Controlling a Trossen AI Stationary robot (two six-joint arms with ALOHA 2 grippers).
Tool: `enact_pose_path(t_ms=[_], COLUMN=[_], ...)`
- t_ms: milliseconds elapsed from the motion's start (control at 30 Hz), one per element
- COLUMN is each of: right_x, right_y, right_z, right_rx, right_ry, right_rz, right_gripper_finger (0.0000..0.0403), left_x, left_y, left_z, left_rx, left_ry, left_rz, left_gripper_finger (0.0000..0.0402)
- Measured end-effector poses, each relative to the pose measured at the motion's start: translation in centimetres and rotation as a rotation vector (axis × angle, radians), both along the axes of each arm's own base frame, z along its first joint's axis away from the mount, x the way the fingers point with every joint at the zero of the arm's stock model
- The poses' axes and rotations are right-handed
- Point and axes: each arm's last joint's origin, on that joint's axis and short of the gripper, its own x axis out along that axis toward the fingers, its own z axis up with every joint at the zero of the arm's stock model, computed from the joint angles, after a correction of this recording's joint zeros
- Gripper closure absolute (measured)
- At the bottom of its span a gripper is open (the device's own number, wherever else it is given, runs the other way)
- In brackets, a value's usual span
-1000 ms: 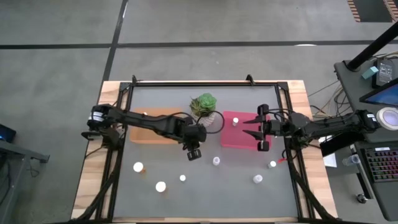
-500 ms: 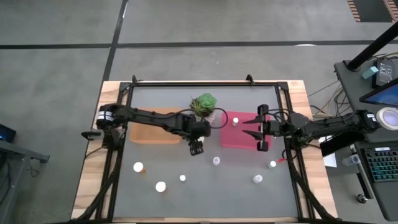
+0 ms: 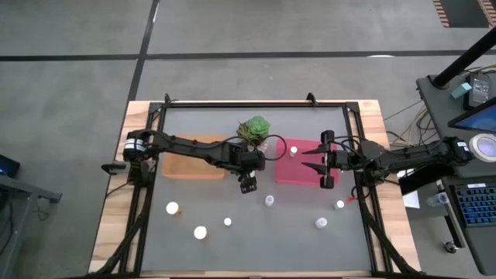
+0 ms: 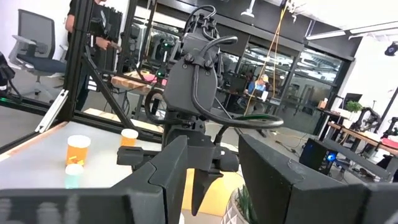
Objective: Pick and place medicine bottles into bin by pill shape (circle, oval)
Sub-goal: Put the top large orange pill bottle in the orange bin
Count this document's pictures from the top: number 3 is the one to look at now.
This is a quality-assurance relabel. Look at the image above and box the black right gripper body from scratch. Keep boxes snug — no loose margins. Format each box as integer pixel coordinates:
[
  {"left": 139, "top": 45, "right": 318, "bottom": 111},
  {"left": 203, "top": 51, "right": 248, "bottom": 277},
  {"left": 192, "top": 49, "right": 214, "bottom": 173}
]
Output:
[{"left": 319, "top": 129, "right": 361, "bottom": 190}]

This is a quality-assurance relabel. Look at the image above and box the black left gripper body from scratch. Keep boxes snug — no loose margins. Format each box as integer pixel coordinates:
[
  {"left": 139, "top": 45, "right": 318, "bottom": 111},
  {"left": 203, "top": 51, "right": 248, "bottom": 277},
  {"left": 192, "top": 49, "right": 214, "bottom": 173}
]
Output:
[{"left": 228, "top": 143, "right": 267, "bottom": 175}]

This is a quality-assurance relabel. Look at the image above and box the pink translucent plastic bin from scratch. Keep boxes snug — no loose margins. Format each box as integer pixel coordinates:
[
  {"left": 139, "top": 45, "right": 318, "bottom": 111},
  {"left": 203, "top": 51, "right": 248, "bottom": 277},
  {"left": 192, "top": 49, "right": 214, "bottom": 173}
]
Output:
[{"left": 274, "top": 138, "right": 339, "bottom": 187}]

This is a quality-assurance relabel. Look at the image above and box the orange translucent plastic bin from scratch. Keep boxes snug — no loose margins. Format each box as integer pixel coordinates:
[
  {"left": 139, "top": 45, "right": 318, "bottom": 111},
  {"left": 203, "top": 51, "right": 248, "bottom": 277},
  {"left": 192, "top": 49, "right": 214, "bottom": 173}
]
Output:
[{"left": 161, "top": 134, "right": 227, "bottom": 181}]

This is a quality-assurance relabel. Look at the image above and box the green artificial succulent plant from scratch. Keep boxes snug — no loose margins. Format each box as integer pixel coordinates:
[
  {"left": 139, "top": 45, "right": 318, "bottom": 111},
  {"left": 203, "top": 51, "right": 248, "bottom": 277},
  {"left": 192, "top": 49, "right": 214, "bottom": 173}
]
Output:
[{"left": 236, "top": 115, "right": 271, "bottom": 147}]

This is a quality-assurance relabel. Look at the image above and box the gray table mat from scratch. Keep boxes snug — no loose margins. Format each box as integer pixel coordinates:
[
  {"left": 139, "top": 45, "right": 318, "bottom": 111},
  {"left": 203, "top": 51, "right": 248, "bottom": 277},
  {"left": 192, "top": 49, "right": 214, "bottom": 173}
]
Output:
[{"left": 141, "top": 106, "right": 373, "bottom": 272}]

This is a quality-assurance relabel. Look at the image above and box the white paper sheet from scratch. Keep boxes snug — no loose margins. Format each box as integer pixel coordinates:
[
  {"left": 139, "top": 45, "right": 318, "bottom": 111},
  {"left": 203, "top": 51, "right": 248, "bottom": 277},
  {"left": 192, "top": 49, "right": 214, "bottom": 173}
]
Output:
[{"left": 402, "top": 190, "right": 422, "bottom": 210}]

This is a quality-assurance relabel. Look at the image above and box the clear plastic vial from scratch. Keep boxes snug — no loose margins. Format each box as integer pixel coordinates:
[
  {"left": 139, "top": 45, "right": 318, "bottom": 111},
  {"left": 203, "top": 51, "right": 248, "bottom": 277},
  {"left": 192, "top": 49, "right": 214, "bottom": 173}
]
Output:
[{"left": 425, "top": 192, "right": 450, "bottom": 206}]

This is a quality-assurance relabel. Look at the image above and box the dark gray side desk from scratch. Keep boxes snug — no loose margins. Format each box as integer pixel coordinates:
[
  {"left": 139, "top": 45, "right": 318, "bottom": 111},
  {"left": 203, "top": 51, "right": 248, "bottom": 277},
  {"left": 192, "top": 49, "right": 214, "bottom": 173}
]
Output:
[{"left": 416, "top": 73, "right": 496, "bottom": 276}]

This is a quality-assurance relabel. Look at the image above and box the silver metal bar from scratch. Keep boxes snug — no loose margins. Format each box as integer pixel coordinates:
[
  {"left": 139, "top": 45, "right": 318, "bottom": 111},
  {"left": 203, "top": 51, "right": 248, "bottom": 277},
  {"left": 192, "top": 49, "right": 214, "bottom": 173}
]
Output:
[{"left": 436, "top": 181, "right": 467, "bottom": 249}]

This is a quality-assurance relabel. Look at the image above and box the small teal box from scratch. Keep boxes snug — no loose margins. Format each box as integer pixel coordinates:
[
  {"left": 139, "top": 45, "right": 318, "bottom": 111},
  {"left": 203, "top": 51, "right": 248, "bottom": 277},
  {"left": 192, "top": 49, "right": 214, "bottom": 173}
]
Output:
[{"left": 450, "top": 82, "right": 473, "bottom": 99}]

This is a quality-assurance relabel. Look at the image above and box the black backlit keyboard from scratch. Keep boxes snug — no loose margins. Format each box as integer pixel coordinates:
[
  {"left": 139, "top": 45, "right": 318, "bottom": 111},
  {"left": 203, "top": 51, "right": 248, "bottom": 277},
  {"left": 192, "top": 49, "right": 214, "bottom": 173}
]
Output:
[{"left": 453, "top": 184, "right": 496, "bottom": 228}]

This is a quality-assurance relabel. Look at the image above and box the laptop screen blue display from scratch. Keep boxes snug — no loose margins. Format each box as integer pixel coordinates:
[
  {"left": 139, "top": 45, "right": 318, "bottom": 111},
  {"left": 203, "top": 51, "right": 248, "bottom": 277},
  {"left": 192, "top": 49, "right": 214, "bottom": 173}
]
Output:
[{"left": 448, "top": 98, "right": 496, "bottom": 135}]

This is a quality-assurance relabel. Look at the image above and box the black flat electronic device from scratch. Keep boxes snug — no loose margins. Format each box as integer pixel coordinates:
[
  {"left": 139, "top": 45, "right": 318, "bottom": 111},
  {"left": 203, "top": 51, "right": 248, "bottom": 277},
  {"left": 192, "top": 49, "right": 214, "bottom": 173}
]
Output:
[{"left": 463, "top": 73, "right": 491, "bottom": 109}]

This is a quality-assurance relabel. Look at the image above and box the black slanted pole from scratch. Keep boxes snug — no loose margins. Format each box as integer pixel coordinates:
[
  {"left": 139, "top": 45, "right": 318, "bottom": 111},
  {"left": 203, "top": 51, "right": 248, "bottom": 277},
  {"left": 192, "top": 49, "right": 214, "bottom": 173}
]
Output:
[{"left": 432, "top": 26, "right": 496, "bottom": 88}]

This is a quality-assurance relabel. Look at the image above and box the black striped-edge floor mat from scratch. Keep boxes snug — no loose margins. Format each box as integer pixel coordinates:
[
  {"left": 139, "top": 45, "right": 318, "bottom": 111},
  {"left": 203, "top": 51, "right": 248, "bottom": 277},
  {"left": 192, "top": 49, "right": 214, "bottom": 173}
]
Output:
[{"left": 432, "top": 0, "right": 496, "bottom": 28}]

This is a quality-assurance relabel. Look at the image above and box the gray metal cart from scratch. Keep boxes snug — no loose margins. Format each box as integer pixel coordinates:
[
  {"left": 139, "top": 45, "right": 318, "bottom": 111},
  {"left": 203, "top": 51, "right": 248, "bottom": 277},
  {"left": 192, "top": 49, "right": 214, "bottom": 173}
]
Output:
[{"left": 0, "top": 174, "right": 63, "bottom": 279}]

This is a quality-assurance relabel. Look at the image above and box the black computer blue light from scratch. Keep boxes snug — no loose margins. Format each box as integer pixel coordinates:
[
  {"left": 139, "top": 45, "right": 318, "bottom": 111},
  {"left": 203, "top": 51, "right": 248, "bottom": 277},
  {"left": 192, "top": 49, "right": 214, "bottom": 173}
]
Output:
[{"left": 0, "top": 153, "right": 21, "bottom": 179}]

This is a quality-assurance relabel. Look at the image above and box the bundle of floor cables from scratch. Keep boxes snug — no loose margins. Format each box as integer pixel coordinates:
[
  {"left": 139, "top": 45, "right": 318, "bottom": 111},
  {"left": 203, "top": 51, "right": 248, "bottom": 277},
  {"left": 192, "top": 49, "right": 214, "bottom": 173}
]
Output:
[{"left": 383, "top": 100, "right": 439, "bottom": 152}]

